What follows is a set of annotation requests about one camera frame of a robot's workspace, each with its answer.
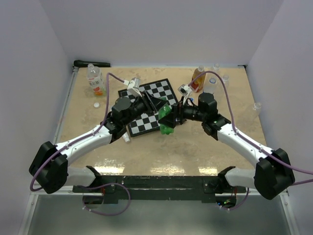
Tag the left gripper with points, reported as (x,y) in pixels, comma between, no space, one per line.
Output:
(152,104)

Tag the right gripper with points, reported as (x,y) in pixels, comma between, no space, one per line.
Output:
(178,111)

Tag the green plastic bottle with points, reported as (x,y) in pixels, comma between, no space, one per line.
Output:
(166,119)

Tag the orange label tea bottle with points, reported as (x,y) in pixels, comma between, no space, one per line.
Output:
(96,80)

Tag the clear crushed plastic bottle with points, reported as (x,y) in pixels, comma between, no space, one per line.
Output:
(254,110)

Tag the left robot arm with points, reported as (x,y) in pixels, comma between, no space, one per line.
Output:
(51,168)

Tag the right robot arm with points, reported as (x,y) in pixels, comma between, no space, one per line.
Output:
(271,174)

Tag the amber red label bottle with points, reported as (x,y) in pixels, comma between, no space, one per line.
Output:
(198,79)

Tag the white tube bottle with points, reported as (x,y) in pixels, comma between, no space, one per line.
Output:
(126,137)

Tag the Pepsi label clear bottle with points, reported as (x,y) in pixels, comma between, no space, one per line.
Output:
(210,85)

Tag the clear bottle back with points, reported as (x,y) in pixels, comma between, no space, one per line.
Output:
(216,68)

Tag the clear bottle right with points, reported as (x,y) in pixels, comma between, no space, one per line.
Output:
(225,81)

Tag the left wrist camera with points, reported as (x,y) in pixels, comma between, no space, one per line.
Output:
(133,87)

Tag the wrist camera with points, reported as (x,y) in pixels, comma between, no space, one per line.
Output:
(133,87)
(185,90)

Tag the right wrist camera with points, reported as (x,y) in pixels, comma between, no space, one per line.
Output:
(185,90)

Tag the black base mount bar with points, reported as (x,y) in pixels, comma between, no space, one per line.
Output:
(158,188)

